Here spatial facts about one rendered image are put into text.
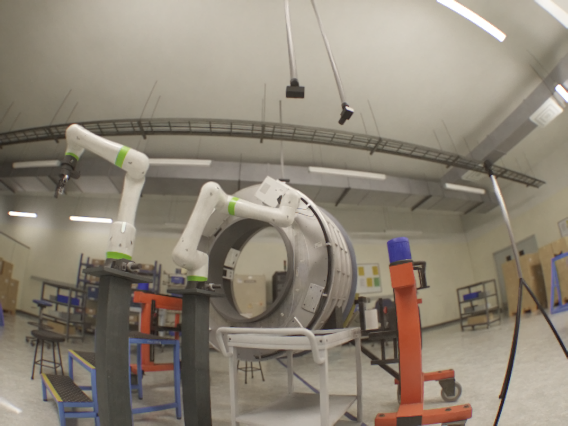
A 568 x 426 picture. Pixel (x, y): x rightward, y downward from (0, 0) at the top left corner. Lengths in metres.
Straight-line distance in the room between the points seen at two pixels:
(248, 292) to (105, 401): 5.64
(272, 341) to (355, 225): 7.62
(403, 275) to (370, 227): 7.49
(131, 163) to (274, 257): 6.31
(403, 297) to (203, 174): 4.77
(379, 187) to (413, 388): 5.34
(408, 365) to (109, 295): 1.39
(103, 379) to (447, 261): 10.21
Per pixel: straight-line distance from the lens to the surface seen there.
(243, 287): 6.59
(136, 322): 6.95
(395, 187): 6.55
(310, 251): 1.73
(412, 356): 1.37
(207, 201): 1.50
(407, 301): 1.35
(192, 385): 1.59
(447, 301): 10.05
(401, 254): 1.30
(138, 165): 1.43
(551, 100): 5.65
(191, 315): 1.54
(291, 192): 1.51
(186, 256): 1.45
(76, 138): 1.54
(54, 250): 9.51
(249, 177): 5.42
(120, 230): 1.27
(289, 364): 1.62
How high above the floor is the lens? 0.75
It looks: 24 degrees up
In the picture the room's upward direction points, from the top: 2 degrees counter-clockwise
